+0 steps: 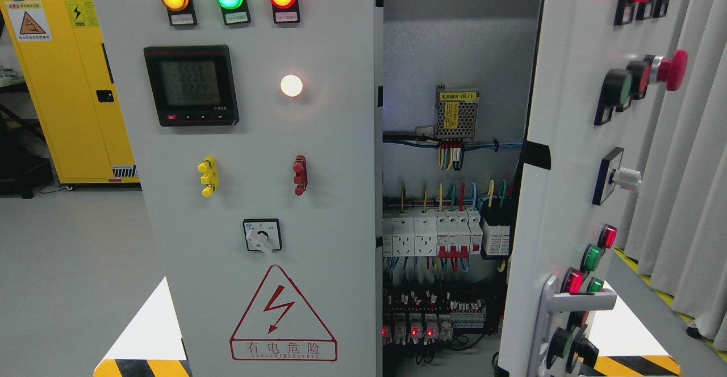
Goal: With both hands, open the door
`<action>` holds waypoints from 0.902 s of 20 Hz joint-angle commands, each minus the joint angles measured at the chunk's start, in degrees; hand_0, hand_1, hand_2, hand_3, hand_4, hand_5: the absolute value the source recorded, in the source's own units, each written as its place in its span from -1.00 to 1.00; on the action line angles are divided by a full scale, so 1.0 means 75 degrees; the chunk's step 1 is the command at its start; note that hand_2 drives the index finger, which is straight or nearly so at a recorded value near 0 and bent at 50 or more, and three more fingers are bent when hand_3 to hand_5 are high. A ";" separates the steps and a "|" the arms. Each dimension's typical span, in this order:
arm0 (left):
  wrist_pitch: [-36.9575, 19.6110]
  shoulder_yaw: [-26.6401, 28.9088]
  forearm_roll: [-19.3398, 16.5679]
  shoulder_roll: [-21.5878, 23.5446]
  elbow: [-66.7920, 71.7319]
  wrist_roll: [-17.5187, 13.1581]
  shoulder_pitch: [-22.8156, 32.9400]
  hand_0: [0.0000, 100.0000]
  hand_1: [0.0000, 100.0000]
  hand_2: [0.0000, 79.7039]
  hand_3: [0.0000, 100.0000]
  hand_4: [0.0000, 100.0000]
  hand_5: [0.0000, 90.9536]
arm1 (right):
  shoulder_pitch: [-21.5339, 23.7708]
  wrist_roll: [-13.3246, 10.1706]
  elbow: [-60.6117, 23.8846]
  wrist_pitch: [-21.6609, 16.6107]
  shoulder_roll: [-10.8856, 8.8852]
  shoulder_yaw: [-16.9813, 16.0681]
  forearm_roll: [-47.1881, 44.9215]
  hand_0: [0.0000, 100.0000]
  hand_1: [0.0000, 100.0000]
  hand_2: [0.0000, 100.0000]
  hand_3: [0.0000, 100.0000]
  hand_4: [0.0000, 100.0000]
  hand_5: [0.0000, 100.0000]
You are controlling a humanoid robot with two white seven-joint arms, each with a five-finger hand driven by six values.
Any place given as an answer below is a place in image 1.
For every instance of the white socket breaker row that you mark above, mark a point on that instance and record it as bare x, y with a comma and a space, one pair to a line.
445, 234

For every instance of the black digital power meter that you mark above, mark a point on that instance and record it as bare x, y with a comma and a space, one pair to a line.
192, 85

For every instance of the green indicator lamp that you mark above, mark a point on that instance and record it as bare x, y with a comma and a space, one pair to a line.
234, 11

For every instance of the grey cabinet door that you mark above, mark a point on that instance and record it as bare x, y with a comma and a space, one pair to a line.
328, 234
589, 119

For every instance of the red electric hazard sign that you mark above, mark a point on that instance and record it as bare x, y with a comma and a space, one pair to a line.
279, 324

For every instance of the relay terminal block row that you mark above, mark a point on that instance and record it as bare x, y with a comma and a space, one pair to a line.
434, 313

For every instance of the black white surge protector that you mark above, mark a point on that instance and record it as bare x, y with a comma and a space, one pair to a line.
496, 225

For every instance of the yellow safety cabinet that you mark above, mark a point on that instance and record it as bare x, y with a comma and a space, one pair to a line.
63, 58

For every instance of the red indicator lamp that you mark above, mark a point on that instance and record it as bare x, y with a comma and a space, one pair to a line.
285, 11

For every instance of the white rotary selector switch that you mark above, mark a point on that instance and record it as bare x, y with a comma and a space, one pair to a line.
262, 235

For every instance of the metal mesh power supply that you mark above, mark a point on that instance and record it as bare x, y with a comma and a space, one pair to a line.
456, 113

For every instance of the white indicator lamp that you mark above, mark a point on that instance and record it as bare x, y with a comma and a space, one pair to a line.
291, 85

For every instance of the red mushroom emergency button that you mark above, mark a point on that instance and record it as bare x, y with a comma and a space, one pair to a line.
668, 70

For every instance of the silver right door handle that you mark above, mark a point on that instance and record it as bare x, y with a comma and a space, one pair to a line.
553, 350

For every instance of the yellow indicator lamp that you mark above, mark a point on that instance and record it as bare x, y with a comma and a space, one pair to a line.
180, 12

